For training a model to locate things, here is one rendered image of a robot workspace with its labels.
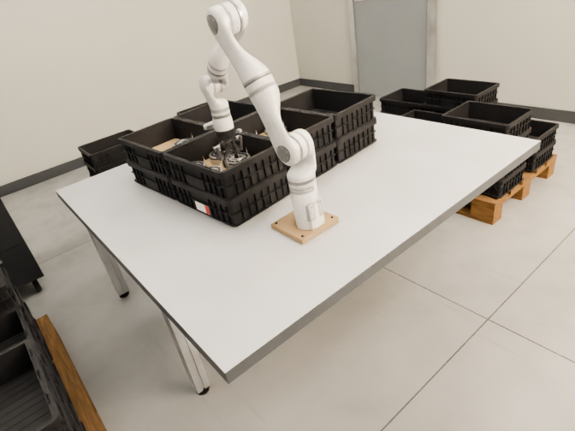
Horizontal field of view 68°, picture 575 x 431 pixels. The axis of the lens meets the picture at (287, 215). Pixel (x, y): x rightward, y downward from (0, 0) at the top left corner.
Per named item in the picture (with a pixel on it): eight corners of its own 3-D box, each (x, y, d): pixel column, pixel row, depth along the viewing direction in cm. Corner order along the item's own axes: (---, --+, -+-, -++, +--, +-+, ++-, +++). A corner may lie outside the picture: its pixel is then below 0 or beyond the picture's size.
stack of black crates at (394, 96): (444, 135, 336) (446, 92, 319) (421, 149, 321) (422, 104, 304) (402, 127, 364) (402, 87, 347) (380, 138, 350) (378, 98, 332)
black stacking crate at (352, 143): (379, 142, 203) (377, 117, 197) (340, 166, 187) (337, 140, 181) (317, 130, 230) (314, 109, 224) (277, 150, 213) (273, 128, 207)
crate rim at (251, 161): (284, 147, 160) (283, 141, 158) (222, 180, 143) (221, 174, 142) (221, 132, 186) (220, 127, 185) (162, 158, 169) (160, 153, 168)
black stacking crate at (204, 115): (273, 130, 208) (269, 107, 202) (226, 152, 191) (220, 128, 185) (224, 120, 234) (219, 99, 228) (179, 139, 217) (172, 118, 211)
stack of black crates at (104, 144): (147, 180, 349) (128, 128, 326) (163, 191, 328) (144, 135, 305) (99, 201, 329) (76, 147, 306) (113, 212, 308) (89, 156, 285)
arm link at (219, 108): (212, 121, 154) (234, 114, 158) (202, 78, 146) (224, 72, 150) (204, 117, 160) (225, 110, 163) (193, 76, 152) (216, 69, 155)
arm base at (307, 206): (328, 220, 146) (321, 175, 138) (310, 233, 141) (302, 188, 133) (308, 213, 152) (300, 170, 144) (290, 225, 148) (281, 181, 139)
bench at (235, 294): (519, 270, 214) (541, 140, 178) (274, 518, 135) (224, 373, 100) (307, 187, 327) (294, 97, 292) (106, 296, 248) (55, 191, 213)
